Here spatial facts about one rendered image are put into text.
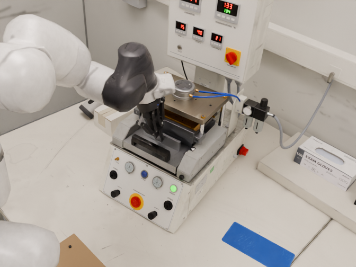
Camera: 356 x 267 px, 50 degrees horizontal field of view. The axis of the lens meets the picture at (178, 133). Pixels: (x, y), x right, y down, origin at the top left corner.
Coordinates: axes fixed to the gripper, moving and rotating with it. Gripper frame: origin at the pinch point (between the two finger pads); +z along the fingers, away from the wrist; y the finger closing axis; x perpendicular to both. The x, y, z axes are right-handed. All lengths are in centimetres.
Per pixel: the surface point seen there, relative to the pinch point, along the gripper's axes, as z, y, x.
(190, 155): 2.4, 0.8, 13.4
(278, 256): 26, 9, 50
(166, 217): 17.8, 18.6, 12.6
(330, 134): 38, -53, 46
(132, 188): 15.4, 16.3, -3.2
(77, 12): 54, -82, -135
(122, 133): 3.1, 4.3, -13.1
